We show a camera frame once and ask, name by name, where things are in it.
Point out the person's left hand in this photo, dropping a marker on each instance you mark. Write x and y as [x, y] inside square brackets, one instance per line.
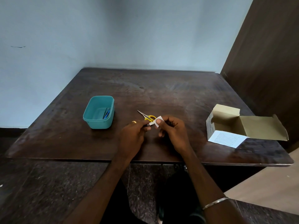
[132, 139]

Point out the person's right hand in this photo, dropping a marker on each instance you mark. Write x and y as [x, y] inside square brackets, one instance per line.
[177, 135]

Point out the white wipe pad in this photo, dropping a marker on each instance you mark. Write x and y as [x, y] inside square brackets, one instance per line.
[160, 118]

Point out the blue-handled small tool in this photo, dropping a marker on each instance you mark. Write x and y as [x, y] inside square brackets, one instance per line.
[107, 114]

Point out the blue tools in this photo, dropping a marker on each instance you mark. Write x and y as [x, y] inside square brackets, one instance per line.
[105, 113]

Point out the teal plastic container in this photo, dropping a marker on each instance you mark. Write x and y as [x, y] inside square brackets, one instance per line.
[95, 113]

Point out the white cardboard box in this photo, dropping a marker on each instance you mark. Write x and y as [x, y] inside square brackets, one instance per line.
[226, 139]

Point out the person's right forearm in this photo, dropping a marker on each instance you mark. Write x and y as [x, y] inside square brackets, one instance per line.
[210, 184]

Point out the person's left forearm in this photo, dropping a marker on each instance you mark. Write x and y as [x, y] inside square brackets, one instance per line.
[95, 195]

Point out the person's right foot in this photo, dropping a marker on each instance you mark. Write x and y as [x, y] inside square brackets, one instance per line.
[160, 216]

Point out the beige board surface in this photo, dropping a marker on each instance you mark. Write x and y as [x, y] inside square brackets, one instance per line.
[268, 191]

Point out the brown wooden cabinet panel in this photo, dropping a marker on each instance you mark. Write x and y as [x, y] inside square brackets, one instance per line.
[268, 72]

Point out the black metal table frame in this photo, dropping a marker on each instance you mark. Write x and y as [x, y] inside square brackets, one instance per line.
[158, 164]

